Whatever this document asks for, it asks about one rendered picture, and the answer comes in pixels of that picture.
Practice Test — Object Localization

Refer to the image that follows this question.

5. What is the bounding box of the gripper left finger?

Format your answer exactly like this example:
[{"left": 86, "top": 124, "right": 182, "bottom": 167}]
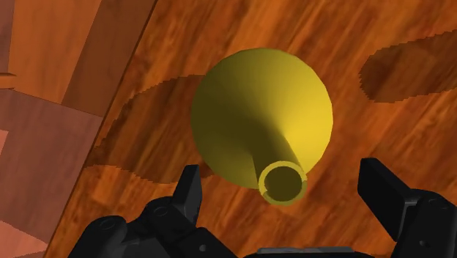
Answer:
[{"left": 67, "top": 164, "right": 238, "bottom": 258}]

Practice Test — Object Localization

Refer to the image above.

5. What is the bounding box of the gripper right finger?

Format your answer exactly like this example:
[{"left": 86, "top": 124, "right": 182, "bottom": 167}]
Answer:
[{"left": 357, "top": 157, "right": 457, "bottom": 258}]

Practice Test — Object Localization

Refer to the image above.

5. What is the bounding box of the yellow narrow-necked vase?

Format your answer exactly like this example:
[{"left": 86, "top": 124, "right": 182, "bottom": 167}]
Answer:
[{"left": 190, "top": 48, "right": 335, "bottom": 207}]

